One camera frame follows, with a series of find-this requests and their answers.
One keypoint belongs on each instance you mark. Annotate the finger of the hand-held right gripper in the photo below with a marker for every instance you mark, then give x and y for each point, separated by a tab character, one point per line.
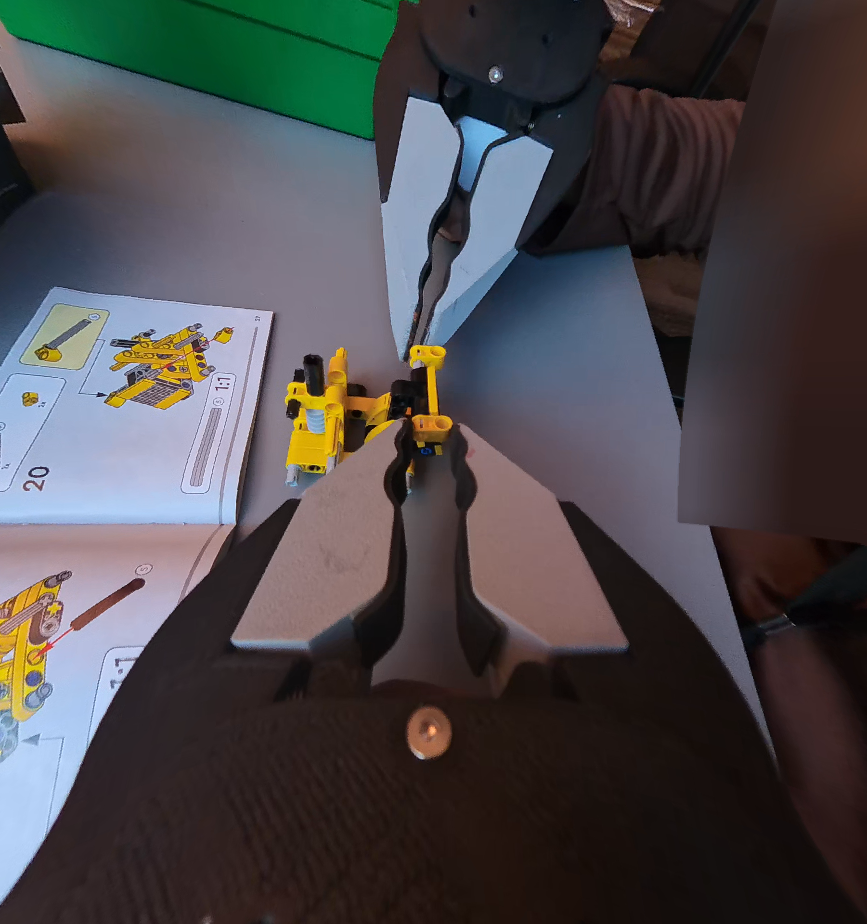
505	209
411	202

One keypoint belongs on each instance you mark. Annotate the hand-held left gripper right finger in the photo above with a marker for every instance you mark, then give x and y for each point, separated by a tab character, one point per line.
534	570

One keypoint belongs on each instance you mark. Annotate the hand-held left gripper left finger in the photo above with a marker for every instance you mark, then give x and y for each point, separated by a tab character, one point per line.
332	563

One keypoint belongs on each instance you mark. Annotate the yellow lego vehicle model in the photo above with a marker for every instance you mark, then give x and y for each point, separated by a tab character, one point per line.
318	433

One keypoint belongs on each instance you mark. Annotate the small yellow lego connector piece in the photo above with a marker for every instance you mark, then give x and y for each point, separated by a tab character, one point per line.
433	429

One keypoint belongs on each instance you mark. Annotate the person's right forearm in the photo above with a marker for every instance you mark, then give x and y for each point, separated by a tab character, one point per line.
657	166

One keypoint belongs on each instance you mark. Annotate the lego instruction booklet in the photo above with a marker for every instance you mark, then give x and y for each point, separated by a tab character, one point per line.
115	433

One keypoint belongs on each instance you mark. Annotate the green plastic storage bin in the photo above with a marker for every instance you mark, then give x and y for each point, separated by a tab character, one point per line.
188	43

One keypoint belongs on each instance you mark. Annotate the person's brown jacket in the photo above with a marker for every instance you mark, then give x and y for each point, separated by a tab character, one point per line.
837	722

